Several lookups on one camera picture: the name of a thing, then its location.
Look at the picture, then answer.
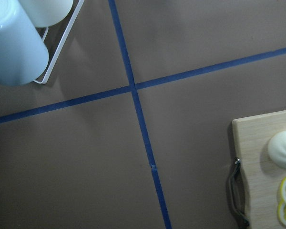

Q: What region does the white garlic bulb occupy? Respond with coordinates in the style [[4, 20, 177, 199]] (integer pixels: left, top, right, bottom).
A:
[[267, 131, 286, 169]]

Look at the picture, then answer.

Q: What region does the cup rack with cups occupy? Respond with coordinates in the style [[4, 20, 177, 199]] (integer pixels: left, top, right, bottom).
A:
[[0, 0, 84, 86]]

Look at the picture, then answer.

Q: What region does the wooden cutting board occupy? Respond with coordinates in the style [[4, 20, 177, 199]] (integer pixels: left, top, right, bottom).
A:
[[228, 110, 286, 229]]

